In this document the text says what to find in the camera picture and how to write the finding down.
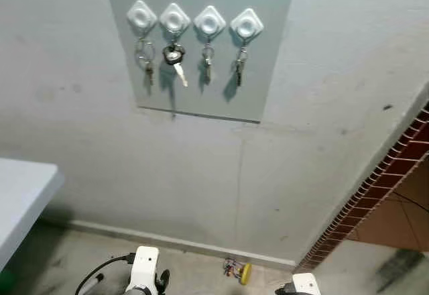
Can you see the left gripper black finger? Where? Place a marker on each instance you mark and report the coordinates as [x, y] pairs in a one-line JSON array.
[[165, 275]]

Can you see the black-headed silver key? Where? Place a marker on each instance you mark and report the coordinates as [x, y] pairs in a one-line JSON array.
[[173, 55]]

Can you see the grey wall board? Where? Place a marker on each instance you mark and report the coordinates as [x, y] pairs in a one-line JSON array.
[[201, 94]]

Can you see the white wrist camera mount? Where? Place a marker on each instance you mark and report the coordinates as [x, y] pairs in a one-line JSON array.
[[306, 284], [144, 268]]

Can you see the white square wall hook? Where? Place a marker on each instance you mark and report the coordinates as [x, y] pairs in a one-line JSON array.
[[210, 22], [247, 25], [175, 19], [142, 16]]

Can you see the white plastic table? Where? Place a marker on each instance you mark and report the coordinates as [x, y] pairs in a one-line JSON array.
[[23, 194]]

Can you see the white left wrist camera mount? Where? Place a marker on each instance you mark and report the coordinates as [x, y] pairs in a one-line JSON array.
[[144, 268]]

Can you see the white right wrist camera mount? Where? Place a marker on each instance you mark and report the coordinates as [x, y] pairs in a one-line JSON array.
[[306, 284]]

